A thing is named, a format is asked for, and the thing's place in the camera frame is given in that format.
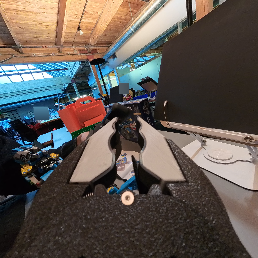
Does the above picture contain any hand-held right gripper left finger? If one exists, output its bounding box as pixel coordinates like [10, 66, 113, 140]
[69, 117, 119, 184]

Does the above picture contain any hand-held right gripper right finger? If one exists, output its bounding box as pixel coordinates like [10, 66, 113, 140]
[137, 117, 186, 183]

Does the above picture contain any grey desk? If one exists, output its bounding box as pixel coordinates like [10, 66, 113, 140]
[24, 121, 258, 258]

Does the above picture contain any dark blue robot kit box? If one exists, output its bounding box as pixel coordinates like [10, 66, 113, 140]
[104, 98, 155, 144]

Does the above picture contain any green plastic bin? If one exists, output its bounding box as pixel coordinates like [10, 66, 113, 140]
[71, 122, 101, 139]

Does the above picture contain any open instruction booklet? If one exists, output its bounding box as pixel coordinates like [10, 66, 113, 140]
[116, 149, 138, 180]

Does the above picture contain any orange plastic caddy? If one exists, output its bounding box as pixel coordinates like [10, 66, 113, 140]
[57, 96, 107, 133]

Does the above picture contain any black pole stand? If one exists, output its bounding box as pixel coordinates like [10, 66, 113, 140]
[90, 58, 110, 101]

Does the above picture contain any white folding laptop stand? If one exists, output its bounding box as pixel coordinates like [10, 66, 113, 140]
[160, 100, 258, 191]

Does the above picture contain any small black office chair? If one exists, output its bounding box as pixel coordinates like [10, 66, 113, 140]
[8, 119, 39, 146]

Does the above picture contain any black board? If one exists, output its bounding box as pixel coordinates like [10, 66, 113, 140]
[154, 0, 258, 135]

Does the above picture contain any silver air duct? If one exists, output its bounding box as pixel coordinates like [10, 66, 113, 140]
[102, 0, 169, 60]

